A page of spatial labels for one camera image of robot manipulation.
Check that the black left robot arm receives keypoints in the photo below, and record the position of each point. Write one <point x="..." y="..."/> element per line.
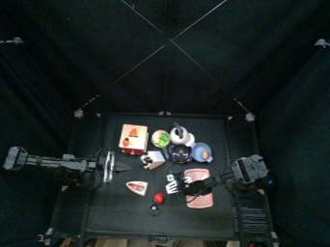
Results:
<point x="50" y="161"/>

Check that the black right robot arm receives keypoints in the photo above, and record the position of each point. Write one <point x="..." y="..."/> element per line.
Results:
<point x="248" y="169"/>

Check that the small white green sushi piece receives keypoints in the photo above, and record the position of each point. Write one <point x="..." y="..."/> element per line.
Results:
<point x="169" y="177"/>

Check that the round yellow-green plate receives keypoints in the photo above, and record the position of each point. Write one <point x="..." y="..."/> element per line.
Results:
<point x="155" y="139"/>

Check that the red toy fruit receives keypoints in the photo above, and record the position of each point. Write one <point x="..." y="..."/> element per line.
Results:
<point x="159" y="198"/>

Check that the pink cutting board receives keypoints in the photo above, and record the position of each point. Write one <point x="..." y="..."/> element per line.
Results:
<point x="205" y="201"/>

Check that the triangular toy sandwich slice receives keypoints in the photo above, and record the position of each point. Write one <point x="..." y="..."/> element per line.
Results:
<point x="137" y="187"/>

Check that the small black cup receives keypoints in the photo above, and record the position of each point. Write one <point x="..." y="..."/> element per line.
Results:
<point x="155" y="208"/>

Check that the white box with black marks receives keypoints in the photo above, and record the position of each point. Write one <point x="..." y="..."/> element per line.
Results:
<point x="152" y="159"/>

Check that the wooden box with carrot prints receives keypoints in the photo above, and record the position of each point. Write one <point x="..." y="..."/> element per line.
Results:
<point x="132" y="138"/>

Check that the black toy pan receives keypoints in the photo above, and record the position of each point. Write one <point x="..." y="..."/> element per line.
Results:
<point x="179" y="153"/>

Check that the brown toy egg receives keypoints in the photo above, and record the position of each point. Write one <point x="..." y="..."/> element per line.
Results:
<point x="204" y="155"/>

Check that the blue bowl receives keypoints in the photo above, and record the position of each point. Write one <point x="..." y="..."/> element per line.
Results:
<point x="197" y="150"/>

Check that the white cup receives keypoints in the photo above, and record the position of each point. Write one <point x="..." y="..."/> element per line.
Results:
<point x="180" y="135"/>

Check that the grey frame corner bracket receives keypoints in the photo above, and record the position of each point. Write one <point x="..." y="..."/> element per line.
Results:
<point x="79" y="113"/>
<point x="164" y="113"/>
<point x="16" y="41"/>
<point x="320" y="42"/>
<point x="250" y="116"/>

